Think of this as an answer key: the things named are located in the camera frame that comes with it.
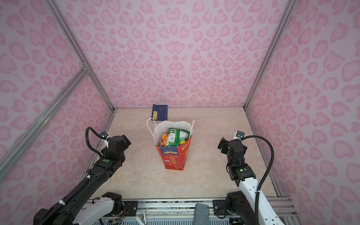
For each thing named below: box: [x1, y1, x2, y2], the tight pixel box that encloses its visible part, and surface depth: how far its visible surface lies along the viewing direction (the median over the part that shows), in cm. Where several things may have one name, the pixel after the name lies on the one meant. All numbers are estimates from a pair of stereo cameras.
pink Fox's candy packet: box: [159, 132, 169, 147], surface depth 79 cm
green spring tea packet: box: [167, 127, 190, 148], surface depth 80 cm
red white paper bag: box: [153, 120, 194, 171], surface depth 80 cm
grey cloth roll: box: [193, 202, 210, 225], surface depth 70 cm
